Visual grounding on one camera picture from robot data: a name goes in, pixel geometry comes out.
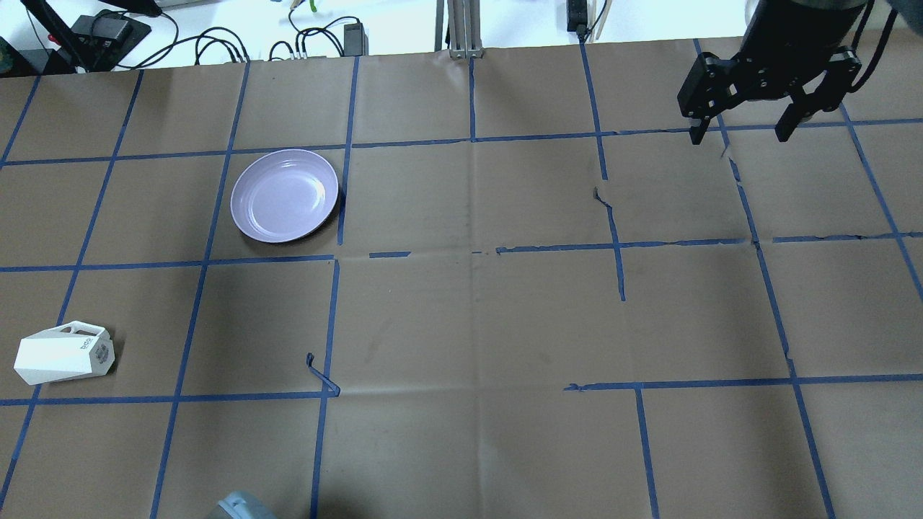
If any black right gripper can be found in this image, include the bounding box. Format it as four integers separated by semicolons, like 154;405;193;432
678;44;862;145

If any white faceted cup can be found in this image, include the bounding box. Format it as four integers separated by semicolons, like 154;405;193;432
14;321;116;386

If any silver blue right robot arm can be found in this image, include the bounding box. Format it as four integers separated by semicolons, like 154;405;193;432
678;1;921;145

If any lavender plate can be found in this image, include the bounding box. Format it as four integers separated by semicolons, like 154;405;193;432
229;150;340;244

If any black power adapter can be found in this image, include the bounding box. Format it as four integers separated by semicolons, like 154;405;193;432
342;21;368;57

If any aluminium frame post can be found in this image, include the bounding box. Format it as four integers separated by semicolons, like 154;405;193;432
434;1;484;60

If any black cable bundle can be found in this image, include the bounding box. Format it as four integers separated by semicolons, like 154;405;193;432
119;7;361;71

